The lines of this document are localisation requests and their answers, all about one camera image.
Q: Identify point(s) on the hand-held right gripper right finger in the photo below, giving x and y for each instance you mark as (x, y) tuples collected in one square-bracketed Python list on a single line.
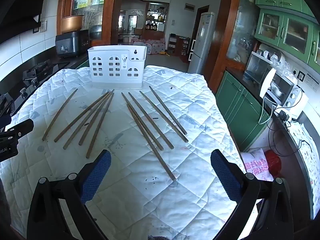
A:
[(225, 172)]

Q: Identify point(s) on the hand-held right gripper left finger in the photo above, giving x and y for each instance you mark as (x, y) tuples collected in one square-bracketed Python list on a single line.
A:
[(97, 170)]

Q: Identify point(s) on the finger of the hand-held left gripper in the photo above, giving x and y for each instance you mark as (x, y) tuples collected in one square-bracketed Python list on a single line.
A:
[(21, 127)]

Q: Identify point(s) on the white plastic utensil holder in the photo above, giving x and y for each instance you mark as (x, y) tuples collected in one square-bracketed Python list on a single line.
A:
[(115, 67)]

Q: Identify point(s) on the white printed bag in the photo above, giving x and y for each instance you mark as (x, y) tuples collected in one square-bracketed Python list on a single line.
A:
[(255, 165)]

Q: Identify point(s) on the red plastic bag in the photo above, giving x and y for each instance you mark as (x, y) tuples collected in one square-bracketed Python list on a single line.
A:
[(273, 162)]

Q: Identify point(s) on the white quilted blanket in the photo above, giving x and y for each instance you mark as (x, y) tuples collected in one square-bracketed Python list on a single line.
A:
[(140, 200)]

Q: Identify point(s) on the black gas stove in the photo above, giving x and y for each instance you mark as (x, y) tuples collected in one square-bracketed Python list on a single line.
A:
[(37, 73)]

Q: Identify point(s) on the green lower kitchen cabinets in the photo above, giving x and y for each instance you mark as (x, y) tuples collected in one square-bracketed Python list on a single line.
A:
[(240, 107)]

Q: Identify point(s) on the green kitchen cabinets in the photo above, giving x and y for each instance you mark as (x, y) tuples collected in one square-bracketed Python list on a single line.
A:
[(287, 17), (240, 107)]

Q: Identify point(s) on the black power adapter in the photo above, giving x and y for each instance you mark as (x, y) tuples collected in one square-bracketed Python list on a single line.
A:
[(284, 115)]

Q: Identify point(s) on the printed counter cloth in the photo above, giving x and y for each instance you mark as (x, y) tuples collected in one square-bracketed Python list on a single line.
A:
[(307, 155)]

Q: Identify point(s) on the black rice cooker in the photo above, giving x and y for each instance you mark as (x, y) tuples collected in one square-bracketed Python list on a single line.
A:
[(71, 43)]

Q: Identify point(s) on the white tilted appliance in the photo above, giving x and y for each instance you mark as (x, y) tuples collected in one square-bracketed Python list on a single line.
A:
[(268, 81)]

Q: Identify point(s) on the white toaster oven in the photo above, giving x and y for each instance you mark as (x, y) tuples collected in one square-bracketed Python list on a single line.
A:
[(291, 96)]

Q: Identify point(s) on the countertop glass dish cabinet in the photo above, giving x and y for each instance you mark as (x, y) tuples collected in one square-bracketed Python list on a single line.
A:
[(256, 66)]

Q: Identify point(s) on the copper inner pot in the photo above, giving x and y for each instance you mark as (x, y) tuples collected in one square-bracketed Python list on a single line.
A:
[(72, 23)]

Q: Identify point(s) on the black range hood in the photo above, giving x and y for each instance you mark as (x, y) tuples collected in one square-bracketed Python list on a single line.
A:
[(17, 2)]

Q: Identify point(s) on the white refrigerator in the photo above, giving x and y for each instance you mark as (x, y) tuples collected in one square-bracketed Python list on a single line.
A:
[(201, 42)]

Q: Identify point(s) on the polka dot play tent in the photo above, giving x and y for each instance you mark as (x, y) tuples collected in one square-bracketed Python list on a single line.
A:
[(152, 46)]

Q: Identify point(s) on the dark shoe rack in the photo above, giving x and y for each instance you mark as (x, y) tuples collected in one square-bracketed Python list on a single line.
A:
[(178, 45)]

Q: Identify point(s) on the tall wooden glass cabinet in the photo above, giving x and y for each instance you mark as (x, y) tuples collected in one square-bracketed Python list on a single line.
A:
[(225, 30)]

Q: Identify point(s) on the wooden glass door cabinet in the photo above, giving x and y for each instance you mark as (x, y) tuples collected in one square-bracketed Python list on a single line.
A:
[(110, 10)]

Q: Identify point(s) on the bottle display cabinet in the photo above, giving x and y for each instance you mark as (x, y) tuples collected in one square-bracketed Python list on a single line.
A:
[(156, 17)]

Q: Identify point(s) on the green upper kitchen cabinets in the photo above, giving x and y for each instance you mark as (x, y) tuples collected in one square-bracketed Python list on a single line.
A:
[(287, 17)]

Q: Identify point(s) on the white wall socket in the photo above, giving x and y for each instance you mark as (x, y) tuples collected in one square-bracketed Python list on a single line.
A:
[(41, 26)]

